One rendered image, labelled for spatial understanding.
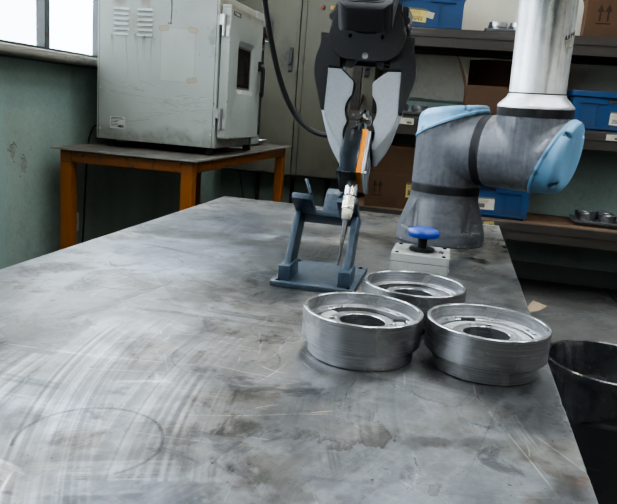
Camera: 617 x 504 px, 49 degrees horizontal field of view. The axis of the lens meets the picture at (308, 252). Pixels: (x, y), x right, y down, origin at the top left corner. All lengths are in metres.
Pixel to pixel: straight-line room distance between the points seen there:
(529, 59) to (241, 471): 0.83
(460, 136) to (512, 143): 0.09
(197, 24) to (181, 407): 2.51
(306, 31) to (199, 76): 1.75
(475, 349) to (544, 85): 0.61
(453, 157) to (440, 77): 3.53
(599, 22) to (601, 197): 1.14
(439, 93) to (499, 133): 3.55
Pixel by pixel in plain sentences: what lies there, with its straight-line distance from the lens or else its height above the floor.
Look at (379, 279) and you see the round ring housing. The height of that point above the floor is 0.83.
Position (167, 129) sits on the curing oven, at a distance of 2.94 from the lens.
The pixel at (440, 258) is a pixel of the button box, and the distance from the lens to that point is 0.82.
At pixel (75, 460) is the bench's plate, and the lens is 0.43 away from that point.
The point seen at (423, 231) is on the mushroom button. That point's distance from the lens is 0.84.
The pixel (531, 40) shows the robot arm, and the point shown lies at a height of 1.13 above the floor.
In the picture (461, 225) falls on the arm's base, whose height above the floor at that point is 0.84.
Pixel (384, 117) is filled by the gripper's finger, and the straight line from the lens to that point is 0.66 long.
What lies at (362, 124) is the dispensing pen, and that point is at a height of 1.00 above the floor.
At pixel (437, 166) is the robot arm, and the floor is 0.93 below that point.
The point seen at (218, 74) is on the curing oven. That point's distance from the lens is 2.88.
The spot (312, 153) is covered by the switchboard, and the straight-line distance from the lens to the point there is 4.50.
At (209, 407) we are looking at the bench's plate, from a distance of 0.49.
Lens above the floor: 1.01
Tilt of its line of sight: 12 degrees down
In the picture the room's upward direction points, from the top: 4 degrees clockwise
